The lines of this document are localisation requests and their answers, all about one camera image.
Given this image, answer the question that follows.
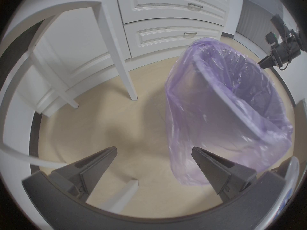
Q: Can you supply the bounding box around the white trash bin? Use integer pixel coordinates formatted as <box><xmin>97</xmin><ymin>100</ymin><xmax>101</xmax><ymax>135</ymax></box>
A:
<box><xmin>168</xmin><ymin>41</ymin><xmax>292</xmax><ymax>177</ymax></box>

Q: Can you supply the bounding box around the purple plastic bag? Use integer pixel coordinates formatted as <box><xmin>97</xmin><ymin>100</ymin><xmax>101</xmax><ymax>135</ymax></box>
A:
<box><xmin>165</xmin><ymin>37</ymin><xmax>293</xmax><ymax>186</ymax></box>

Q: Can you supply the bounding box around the white chair dark grey seat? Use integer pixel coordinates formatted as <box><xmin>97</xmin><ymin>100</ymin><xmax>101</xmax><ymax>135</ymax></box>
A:
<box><xmin>0</xmin><ymin>0</ymin><xmax>139</xmax><ymax>215</ymax></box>

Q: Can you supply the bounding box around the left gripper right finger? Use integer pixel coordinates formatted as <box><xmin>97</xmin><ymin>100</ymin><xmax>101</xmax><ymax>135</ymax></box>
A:
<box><xmin>191</xmin><ymin>147</ymin><xmax>257</xmax><ymax>199</ymax></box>

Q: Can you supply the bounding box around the white wardrobe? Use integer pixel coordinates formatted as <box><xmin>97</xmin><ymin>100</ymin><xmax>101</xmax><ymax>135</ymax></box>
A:
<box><xmin>14</xmin><ymin>0</ymin><xmax>244</xmax><ymax>117</ymax></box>

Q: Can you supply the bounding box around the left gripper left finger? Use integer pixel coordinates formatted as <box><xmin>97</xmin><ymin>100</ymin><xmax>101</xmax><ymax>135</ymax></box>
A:
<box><xmin>49</xmin><ymin>147</ymin><xmax>118</xmax><ymax>202</ymax></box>

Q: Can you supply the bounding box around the grey curtain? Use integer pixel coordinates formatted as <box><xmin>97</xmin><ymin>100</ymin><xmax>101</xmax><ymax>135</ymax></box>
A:
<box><xmin>236</xmin><ymin>0</ymin><xmax>286</xmax><ymax>54</ymax></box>

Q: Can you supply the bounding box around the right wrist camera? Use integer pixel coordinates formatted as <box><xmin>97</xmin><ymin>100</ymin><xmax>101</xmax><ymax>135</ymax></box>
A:
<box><xmin>265</xmin><ymin>32</ymin><xmax>277</xmax><ymax>45</ymax></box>

